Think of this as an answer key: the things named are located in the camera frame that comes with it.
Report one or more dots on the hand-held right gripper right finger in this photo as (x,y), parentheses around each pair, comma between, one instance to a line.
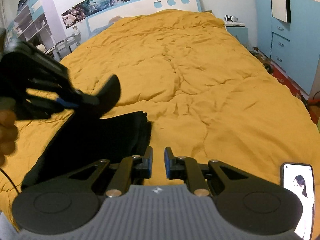
(167,163)

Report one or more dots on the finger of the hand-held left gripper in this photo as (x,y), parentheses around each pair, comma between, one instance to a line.
(67,102)

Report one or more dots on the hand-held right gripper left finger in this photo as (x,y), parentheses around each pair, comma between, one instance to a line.
(149,163)

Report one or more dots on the black pants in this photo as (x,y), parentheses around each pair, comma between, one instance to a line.
(87,140)

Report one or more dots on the person's left hand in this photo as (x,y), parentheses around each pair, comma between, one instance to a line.
(7,135)

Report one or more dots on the round beige lamp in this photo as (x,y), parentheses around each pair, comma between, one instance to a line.
(40,47)

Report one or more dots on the white and blue bookshelf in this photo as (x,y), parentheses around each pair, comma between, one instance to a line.
(30,22)

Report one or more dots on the grey trolley cart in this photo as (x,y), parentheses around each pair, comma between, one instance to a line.
(66,45)

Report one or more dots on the blue pillow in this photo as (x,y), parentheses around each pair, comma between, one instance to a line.
(102,28)

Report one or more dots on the yellow quilted blanket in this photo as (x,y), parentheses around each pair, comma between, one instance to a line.
(200,80)

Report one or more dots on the white and blue headboard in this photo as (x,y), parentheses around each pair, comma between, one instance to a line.
(140,7)

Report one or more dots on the black smartphone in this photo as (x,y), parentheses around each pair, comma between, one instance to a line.
(298,200)

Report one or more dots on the red floor mat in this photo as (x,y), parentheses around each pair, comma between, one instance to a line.
(287,80)

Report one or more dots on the blue nightstand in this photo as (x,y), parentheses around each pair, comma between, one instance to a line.
(237,33)

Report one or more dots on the black and white headphones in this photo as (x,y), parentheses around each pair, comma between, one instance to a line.
(231,18)

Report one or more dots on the blue and white wardrobe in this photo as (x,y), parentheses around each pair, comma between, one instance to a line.
(302,30)

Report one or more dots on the white panel with black edge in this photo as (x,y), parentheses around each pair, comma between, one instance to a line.
(278,0)

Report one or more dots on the anime wall poster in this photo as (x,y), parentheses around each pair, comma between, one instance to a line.
(100,2)

